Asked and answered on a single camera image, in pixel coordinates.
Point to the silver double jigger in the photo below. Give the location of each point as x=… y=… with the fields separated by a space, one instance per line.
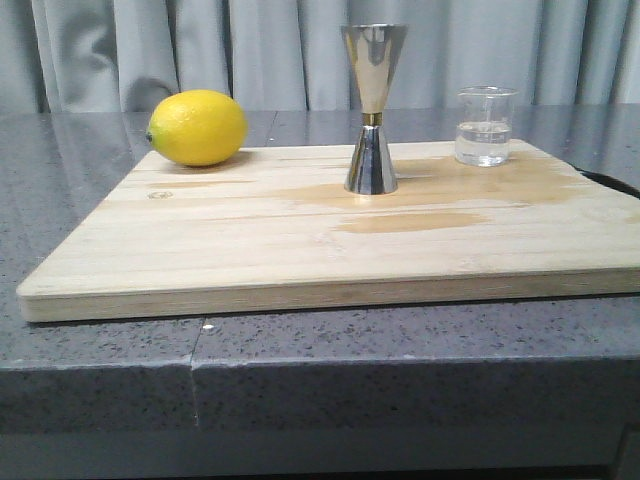
x=373 y=51

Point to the small glass beaker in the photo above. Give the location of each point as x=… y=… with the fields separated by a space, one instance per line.
x=484 y=131

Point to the wooden cutting board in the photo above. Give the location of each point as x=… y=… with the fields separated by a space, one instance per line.
x=273 y=228

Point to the yellow lemon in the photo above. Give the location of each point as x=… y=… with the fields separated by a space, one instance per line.
x=197 y=128

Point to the grey curtain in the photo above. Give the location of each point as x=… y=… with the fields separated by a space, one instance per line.
x=109 y=56

